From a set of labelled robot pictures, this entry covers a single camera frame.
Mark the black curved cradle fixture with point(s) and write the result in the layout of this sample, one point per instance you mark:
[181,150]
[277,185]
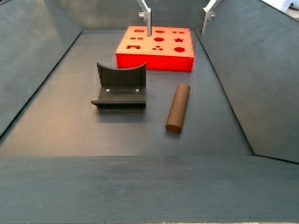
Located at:
[121,87]

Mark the brown oval cylinder peg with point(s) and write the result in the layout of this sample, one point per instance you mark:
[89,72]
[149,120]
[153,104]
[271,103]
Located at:
[175,119]

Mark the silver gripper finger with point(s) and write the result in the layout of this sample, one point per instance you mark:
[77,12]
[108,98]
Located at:
[145,15]
[207,15]

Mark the red foam shape-sorter block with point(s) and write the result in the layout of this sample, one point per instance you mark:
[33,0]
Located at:
[165,51]

